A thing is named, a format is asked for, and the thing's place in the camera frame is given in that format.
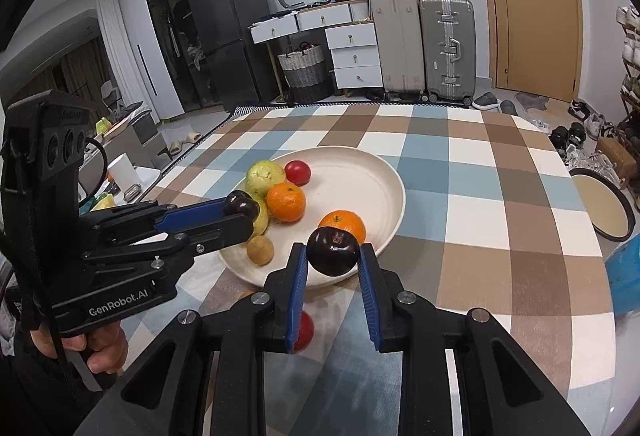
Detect dark glass-door wardrobe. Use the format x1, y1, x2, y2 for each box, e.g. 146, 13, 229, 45
120, 0, 216, 122

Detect beige suitcase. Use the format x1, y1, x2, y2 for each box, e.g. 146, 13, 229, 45
371, 0, 426, 101

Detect wooden door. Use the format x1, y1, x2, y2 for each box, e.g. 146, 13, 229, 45
470, 0, 585, 104

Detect blue plastic item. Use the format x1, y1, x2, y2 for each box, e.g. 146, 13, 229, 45
605, 243, 640, 317

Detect dark grey refrigerator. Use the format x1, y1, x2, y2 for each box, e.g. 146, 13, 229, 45
186, 0, 278, 109

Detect small tangerine with stem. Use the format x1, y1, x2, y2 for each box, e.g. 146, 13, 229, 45
318, 210, 367, 247

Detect red cherry tomato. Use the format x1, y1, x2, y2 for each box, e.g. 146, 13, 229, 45
284, 160, 312, 187
292, 311, 316, 352

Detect round black-rimmed beige tray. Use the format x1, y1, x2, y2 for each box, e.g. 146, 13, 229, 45
570, 168, 636, 243

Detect grey floor mat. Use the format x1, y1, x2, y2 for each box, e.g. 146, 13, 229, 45
515, 92, 548, 109

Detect person's left hand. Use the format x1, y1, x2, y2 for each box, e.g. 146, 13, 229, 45
30, 322, 129, 375

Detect small yellow-brown fruit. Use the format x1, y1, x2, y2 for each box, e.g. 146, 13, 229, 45
246, 236, 275, 267

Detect white paper roll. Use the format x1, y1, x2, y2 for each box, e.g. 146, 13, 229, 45
107, 155, 141, 189

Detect white wardrobe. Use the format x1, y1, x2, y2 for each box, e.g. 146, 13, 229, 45
97, 0, 183, 122

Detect checked tablecloth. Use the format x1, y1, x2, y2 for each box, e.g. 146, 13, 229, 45
115, 103, 618, 436

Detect rows of assorted shoes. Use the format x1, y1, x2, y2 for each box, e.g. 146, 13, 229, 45
615, 5, 640, 137

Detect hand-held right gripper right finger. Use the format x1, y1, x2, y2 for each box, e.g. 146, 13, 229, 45
356, 242, 593, 436

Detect grey aluminium suitcase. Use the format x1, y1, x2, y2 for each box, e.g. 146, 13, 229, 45
419, 0, 477, 106

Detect grey office chair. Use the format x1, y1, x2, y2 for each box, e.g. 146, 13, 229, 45
100, 81, 126, 117

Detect dark purple plum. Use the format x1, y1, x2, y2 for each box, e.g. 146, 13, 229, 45
306, 226, 360, 277
223, 190, 260, 222

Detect brown cardboard box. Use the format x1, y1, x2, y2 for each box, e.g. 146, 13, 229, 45
597, 136, 636, 177

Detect large orange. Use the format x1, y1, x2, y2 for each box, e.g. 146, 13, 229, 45
265, 182, 307, 223

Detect white dressing table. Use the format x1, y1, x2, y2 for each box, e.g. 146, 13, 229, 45
248, 1, 373, 44

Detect white drawer cabinet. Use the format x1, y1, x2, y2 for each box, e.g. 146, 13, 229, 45
325, 22, 383, 89

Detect woven laundry basket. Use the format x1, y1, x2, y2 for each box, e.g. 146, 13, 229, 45
277, 43, 328, 104

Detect wooden shoe rack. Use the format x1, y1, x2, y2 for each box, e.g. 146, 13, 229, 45
617, 6, 640, 152

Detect pair of beige slippers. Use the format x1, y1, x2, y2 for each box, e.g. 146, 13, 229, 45
167, 132, 203, 157

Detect white-topped side cabinet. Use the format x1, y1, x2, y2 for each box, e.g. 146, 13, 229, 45
75, 161, 166, 217

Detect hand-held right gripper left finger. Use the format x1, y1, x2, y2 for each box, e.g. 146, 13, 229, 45
72, 242, 308, 436

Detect yellow-green fruit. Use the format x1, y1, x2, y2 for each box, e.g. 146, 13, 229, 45
250, 201, 271, 238

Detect loose sneakers pile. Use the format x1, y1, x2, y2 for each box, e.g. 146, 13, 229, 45
547, 98, 626, 187

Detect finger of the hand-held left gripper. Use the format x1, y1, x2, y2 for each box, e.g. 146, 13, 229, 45
82, 212, 256, 268
80, 197, 236, 245

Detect person's left forearm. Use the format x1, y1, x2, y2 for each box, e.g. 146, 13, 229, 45
0, 331, 101, 436

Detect cream round plate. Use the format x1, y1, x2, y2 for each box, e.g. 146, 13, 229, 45
217, 146, 406, 291

